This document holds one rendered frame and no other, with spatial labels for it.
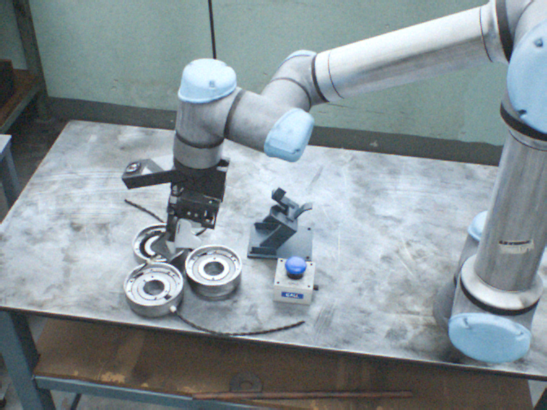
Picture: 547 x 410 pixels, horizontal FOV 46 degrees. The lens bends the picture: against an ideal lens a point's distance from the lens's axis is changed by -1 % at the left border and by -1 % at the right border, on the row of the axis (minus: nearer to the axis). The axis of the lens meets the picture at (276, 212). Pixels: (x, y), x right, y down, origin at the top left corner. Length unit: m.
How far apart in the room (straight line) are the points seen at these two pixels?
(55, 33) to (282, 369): 1.99
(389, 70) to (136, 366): 0.84
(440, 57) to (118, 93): 2.27
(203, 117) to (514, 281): 0.48
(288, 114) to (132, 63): 2.08
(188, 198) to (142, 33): 1.88
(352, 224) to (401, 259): 0.13
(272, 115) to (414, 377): 0.76
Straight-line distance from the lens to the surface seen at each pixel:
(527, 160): 0.82
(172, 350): 1.46
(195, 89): 0.89
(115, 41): 2.91
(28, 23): 2.99
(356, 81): 0.95
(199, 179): 1.02
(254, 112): 0.89
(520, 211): 0.87
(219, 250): 1.26
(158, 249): 1.15
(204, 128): 0.93
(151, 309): 1.17
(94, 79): 3.04
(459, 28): 0.91
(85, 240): 1.35
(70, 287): 1.27
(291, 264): 1.17
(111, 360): 1.46
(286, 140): 0.88
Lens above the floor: 1.72
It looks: 41 degrees down
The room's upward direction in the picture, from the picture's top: 4 degrees clockwise
